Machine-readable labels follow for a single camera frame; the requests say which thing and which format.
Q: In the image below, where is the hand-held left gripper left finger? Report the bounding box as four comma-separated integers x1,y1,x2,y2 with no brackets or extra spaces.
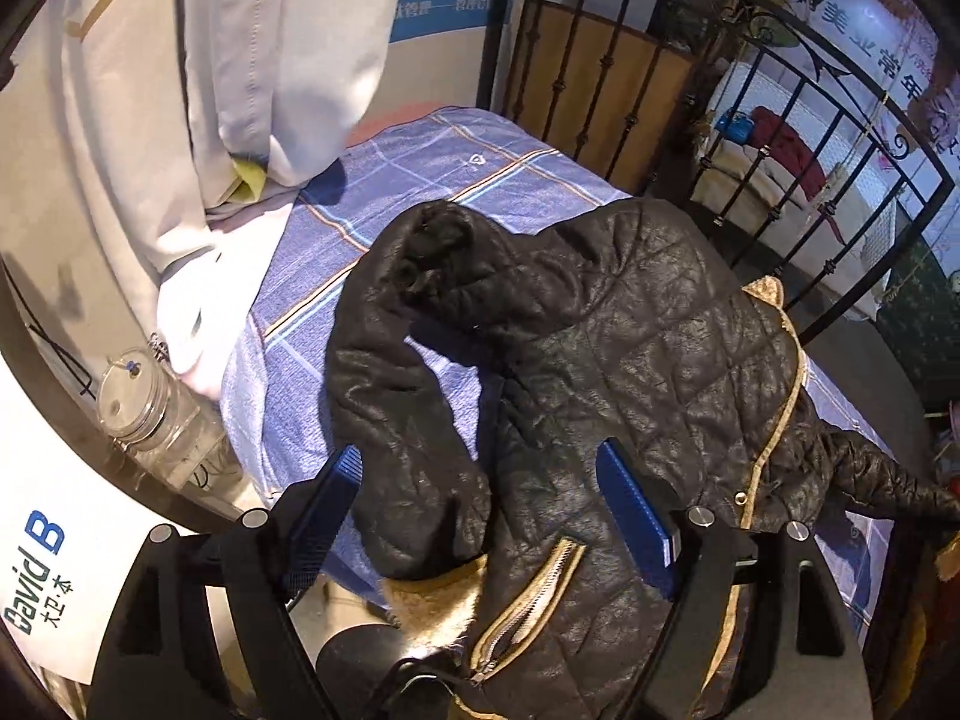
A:
86,445,363,720

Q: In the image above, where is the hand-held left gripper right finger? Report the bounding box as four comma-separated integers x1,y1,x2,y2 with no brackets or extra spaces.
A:
595,437,875,720

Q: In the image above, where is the black quilted jacket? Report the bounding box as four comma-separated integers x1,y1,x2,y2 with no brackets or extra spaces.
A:
324,196,960,720

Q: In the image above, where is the person in beige clothes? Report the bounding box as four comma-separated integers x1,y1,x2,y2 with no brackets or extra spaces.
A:
0,0,415,293

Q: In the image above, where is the clear plastic jar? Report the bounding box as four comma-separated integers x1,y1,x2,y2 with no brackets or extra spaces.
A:
96,347,242,490

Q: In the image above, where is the white cloth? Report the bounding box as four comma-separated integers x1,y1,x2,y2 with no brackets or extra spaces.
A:
156,240,301,400

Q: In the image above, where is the white signboard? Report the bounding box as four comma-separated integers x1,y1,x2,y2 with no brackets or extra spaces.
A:
0,364,197,685

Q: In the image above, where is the yellow cloth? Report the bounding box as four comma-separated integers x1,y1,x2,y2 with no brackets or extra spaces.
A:
228,154,269,203

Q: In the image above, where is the green patterned cloth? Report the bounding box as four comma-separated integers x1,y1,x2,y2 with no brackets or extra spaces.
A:
876,236,960,395

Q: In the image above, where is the blue plaid bed sheet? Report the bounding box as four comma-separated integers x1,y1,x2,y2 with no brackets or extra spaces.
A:
219,106,897,631

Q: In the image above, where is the white mattress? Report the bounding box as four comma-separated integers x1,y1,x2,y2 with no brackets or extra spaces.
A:
694,60,905,320

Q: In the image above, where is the orange mattress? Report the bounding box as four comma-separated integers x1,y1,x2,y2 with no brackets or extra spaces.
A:
343,103,455,152

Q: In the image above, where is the red clothing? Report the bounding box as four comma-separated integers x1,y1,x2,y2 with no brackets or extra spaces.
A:
750,107,827,201

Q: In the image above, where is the small blue bag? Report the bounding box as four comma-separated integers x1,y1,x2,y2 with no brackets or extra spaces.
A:
715,110,756,145

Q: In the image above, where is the wooden board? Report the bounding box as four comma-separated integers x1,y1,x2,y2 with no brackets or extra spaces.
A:
504,0,695,192

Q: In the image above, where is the black cable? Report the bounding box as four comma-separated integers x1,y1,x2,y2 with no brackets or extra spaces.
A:
6,259,100,400

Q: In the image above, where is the black metal bed frame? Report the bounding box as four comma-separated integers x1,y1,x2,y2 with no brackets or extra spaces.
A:
475,0,960,346

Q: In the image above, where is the white wall banner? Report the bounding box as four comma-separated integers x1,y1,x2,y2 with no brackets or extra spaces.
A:
780,0,960,162

